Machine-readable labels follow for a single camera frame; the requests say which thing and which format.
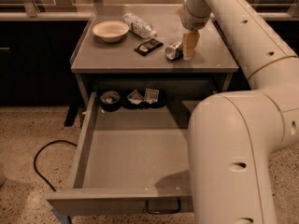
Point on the silver blue redbull can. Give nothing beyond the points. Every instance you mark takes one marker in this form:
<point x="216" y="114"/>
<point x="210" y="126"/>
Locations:
<point x="174" y="51"/>

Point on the white ceramic bowl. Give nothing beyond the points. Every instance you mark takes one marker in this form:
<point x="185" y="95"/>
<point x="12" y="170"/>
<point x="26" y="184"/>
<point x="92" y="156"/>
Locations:
<point x="111" y="31"/>

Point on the black drawer handle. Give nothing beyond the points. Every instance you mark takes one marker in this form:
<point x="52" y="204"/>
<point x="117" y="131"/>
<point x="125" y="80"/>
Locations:
<point x="163" y="206"/>

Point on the black round container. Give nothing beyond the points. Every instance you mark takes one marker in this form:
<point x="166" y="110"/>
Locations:
<point x="110" y="101"/>

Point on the black snack packet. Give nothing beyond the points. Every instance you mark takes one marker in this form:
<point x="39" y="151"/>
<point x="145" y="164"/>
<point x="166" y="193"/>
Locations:
<point x="148" y="46"/>

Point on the grey open top drawer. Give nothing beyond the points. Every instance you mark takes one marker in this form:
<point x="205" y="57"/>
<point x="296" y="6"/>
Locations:
<point x="127" y="157"/>

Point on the grey cabinet table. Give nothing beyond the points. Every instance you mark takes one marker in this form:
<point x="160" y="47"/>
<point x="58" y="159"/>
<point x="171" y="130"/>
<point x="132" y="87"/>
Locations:
<point x="96" y="57"/>

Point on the clear plastic water bottle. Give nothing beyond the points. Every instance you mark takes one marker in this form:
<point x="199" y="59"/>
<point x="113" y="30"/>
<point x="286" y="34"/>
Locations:
<point x="138" y="26"/>

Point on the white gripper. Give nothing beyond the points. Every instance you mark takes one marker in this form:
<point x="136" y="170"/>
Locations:
<point x="192" y="19"/>

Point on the grey counter rail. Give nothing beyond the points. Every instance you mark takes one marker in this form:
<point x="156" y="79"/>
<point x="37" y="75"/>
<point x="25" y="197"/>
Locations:
<point x="47" y="16"/>

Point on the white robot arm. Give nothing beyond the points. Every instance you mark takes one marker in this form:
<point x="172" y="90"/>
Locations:
<point x="232" y="134"/>

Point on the black tray with packets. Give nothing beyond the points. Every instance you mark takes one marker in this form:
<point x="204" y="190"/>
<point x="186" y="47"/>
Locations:
<point x="143" y="99"/>

